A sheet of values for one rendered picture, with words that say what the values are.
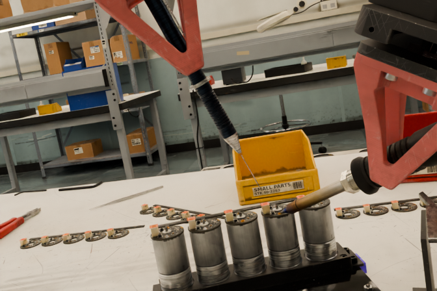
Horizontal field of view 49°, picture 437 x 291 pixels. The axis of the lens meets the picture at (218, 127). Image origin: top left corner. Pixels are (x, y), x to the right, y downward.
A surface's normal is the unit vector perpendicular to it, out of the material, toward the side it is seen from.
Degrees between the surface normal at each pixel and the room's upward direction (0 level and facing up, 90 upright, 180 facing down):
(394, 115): 87
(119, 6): 110
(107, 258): 0
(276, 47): 90
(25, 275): 0
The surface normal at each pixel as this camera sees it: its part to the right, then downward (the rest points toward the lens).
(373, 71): -0.66, 0.52
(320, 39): -0.22, 0.18
